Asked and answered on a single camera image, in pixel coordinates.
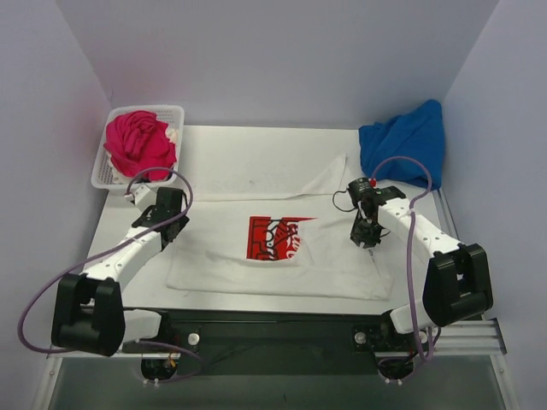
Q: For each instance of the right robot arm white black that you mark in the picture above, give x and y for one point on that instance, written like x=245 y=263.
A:
x=458 y=282

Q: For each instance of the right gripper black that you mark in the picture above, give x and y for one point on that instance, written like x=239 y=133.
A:
x=365 y=231

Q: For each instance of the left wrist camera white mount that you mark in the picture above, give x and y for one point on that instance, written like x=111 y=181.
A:
x=141 y=198

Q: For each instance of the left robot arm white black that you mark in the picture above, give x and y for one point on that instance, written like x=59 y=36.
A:
x=89 y=315

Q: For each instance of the red pink t-shirt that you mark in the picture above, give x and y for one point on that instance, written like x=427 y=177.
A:
x=137 y=141

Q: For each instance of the white plastic laundry basket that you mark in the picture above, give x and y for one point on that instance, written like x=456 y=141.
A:
x=104 y=176

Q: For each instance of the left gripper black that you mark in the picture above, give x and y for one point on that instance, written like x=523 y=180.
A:
x=176 y=226

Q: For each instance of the blue t-shirt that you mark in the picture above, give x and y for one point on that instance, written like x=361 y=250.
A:
x=408 y=147

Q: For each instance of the white t-shirt red print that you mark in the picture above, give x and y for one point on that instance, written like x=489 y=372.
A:
x=295 y=244

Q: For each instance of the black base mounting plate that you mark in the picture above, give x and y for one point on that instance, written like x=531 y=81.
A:
x=231 y=343

